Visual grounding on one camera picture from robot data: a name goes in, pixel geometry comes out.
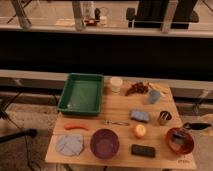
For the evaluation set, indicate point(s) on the black rectangular block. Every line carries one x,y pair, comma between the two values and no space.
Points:
141,150

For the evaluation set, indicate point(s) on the purple bowl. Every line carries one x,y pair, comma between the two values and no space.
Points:
104,144

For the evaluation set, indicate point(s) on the blue folded cloth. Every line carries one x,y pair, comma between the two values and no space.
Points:
70,145

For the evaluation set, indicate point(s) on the green plastic tray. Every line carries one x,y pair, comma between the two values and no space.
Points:
82,95

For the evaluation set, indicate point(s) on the wooden board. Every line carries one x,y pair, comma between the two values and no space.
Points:
116,107

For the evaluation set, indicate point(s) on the blue sponge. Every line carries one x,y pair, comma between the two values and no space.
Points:
139,115

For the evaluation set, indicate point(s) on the yellow apple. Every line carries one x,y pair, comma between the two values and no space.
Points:
139,131

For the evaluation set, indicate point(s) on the dark red dried chilies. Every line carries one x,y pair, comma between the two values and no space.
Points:
137,88

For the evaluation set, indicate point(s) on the white plastic cup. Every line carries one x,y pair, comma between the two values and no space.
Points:
116,84

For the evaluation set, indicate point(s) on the black tripod stand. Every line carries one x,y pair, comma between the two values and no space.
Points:
21,132

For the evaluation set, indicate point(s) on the black handled brush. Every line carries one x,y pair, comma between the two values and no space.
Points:
196,126

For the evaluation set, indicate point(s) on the orange carrot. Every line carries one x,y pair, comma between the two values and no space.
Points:
71,126

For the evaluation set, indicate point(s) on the small metal cup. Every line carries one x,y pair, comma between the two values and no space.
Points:
164,117

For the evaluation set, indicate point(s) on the red bowl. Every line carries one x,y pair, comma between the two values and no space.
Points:
176,148

